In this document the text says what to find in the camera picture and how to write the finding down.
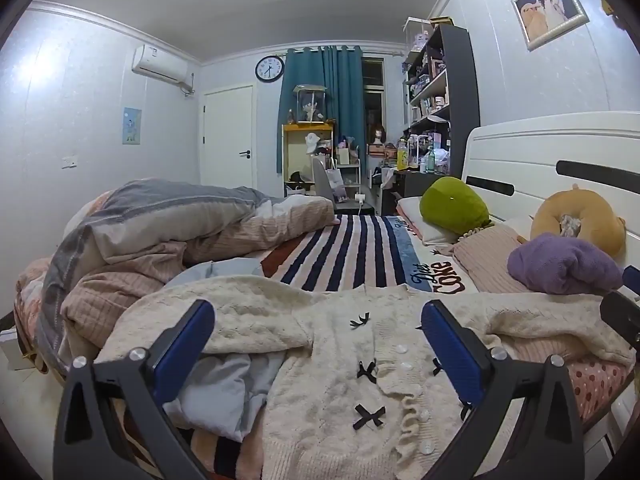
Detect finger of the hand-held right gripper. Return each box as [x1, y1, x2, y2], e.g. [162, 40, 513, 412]
[600, 290, 640, 352]

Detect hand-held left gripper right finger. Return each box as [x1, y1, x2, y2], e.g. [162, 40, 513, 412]
[421, 300, 586, 480]

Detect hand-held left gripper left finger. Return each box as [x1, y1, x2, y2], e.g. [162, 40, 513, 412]
[52, 299, 216, 480]

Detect cream knit cardigan black bows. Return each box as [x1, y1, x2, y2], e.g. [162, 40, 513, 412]
[95, 280, 636, 480]

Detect light blue cloth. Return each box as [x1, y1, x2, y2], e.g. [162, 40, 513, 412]
[160, 260, 288, 443]

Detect pink polka dot bedsheet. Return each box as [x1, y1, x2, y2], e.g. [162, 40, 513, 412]
[567, 352, 633, 428]

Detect purple knit garment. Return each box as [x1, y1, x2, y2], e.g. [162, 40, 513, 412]
[507, 234, 625, 296]

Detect pink knit pillow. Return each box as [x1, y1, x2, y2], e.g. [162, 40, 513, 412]
[452, 224, 531, 293]

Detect yellow plush neck pillow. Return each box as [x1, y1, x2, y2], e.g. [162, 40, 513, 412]
[530, 186, 627, 256]

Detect pink and grey duvet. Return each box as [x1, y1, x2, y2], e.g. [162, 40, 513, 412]
[14, 178, 337, 376]

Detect white pillow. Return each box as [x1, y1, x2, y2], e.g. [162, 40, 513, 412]
[396, 196, 461, 246]

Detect striped pink navy blanket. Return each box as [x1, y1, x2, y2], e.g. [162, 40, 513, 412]
[120, 214, 481, 480]

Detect green plush pillow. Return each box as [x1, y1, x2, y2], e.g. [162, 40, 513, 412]
[419, 176, 493, 236]

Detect dark desk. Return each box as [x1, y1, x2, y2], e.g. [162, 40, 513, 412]
[369, 166, 453, 217]

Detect white box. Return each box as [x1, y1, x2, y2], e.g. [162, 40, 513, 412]
[0, 327, 32, 372]

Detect white bed headboard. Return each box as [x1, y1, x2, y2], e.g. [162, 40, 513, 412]
[460, 111, 640, 271]

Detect white trolley cart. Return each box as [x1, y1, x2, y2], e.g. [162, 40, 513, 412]
[334, 150, 362, 197]

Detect grey chair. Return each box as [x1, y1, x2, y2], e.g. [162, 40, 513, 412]
[312, 157, 376, 217]

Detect white door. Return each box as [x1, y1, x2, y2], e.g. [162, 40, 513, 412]
[200, 85, 255, 188]

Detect mannequin head with wig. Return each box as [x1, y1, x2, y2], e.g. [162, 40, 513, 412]
[366, 122, 387, 157]

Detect yellow shelf unit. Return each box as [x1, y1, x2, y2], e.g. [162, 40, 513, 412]
[281, 122, 336, 197]

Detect dark tall bookshelf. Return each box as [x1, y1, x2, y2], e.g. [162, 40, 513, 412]
[401, 24, 482, 177]

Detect window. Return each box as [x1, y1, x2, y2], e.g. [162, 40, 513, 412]
[361, 57, 386, 128]

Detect glass display case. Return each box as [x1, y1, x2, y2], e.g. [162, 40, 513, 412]
[292, 84, 329, 125]

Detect white air conditioner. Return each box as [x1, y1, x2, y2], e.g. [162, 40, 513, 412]
[131, 44, 194, 86]

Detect teal curtain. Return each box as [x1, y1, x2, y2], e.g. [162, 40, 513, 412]
[276, 45, 365, 177]

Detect clear storage box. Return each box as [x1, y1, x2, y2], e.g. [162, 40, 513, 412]
[403, 16, 434, 54]

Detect framed photo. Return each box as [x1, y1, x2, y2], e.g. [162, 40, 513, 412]
[511, 0, 590, 52]

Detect small blue wall poster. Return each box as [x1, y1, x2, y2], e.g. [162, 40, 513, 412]
[122, 107, 143, 145]

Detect black wall clock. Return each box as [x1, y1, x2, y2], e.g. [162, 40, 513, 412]
[255, 55, 286, 83]

